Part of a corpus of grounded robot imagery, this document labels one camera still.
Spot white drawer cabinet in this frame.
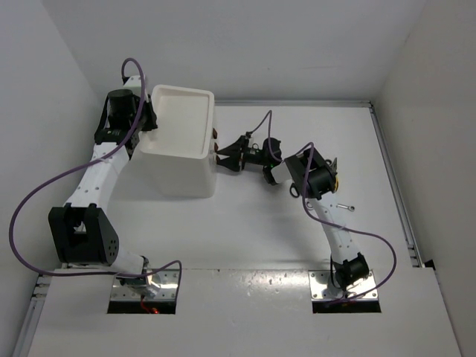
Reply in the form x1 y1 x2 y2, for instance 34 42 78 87
113 85 217 200

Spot short silver ratchet wrench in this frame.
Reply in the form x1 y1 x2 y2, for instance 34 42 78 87
336 204 355 212

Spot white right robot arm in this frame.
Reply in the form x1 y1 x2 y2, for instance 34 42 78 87
217 132 370 300

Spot yellow handled pliers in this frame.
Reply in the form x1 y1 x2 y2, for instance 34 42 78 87
326 158 339 193

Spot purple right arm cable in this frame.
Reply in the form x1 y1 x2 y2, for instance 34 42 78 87
251 109 396 306

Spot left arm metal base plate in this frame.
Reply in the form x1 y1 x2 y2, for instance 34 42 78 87
110 269 180 303

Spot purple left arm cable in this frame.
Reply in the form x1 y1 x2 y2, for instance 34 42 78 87
8 57 183 295

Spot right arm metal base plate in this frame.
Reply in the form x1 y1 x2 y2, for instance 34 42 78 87
309 269 380 303

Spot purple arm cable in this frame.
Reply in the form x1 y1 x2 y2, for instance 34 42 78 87
8 57 183 295
251 109 396 306

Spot black handled scissors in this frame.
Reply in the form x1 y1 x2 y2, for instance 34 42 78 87
289 184 300 198

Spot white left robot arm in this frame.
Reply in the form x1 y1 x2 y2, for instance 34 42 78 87
48 75 157 299

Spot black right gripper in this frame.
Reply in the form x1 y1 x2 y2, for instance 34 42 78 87
218 136 270 171

